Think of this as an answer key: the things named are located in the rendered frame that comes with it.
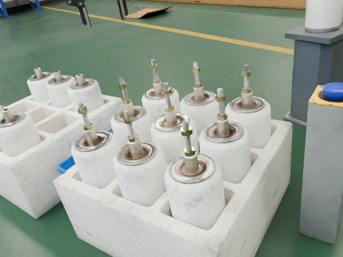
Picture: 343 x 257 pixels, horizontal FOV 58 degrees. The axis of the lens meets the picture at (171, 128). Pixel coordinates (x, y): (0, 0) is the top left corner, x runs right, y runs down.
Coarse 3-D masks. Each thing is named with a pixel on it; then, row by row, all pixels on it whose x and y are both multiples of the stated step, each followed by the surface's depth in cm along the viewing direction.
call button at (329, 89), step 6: (330, 84) 51; (336, 84) 51; (342, 84) 51; (324, 90) 50; (330, 90) 49; (336, 90) 49; (342, 90) 49; (330, 96) 50; (336, 96) 50; (342, 96) 49
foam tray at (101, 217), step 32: (288, 128) 69; (256, 160) 61; (288, 160) 74; (64, 192) 65; (96, 192) 60; (224, 192) 57; (256, 192) 56; (96, 224) 64; (128, 224) 56; (160, 224) 51; (224, 224) 48; (256, 224) 60; (128, 256) 63; (160, 256) 55; (192, 256) 49; (224, 256) 48
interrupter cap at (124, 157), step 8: (128, 144) 59; (144, 144) 58; (152, 144) 58; (120, 152) 57; (128, 152) 57; (144, 152) 57; (152, 152) 56; (120, 160) 55; (128, 160) 55; (136, 160) 54; (144, 160) 54
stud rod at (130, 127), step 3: (126, 111) 52; (126, 114) 52; (129, 114) 53; (126, 117) 53; (129, 117) 53; (129, 123) 53; (129, 126) 54; (132, 126) 54; (129, 129) 54; (132, 129) 54; (129, 132) 54; (132, 132) 54; (132, 135) 54
